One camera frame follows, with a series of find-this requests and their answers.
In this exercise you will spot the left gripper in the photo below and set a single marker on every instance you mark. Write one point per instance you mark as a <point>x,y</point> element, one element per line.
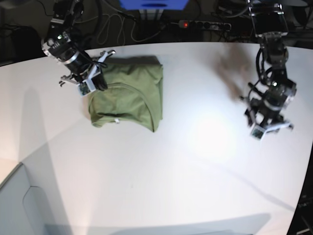
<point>266,111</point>

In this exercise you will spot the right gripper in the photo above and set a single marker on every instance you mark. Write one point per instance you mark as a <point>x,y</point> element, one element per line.
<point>82,67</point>

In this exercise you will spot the green T-shirt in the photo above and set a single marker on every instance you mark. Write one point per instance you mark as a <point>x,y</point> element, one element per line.
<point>134,93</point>

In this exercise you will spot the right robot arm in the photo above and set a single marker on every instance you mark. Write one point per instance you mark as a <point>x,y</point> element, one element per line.
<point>66,12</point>

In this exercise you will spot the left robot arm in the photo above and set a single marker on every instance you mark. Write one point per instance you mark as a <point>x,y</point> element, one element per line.
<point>270,27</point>

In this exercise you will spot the blue plastic box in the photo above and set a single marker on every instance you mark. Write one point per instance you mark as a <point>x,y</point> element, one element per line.
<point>153,4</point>

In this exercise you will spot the white power strip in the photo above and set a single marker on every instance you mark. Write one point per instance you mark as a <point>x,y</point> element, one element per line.
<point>205,25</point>

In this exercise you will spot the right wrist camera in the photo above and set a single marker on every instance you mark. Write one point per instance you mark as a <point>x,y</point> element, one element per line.
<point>85,88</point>

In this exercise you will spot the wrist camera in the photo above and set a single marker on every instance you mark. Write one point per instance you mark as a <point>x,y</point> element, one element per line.
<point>258,132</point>
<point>85,88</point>

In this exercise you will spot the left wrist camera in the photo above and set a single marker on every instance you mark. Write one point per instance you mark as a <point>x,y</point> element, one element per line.
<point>258,132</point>

